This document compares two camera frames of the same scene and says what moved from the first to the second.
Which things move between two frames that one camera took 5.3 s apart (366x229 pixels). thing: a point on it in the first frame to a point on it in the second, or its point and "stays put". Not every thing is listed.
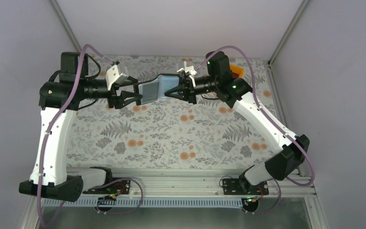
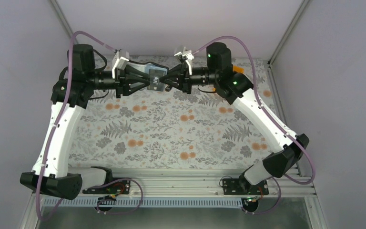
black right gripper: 186,88 to 182,83
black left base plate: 120,187 stays put
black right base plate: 237,186 stays put
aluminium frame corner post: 66,24 stays put
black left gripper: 118,101 to 120,75
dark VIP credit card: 149,92 to 155,84
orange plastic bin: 238,72 stays put
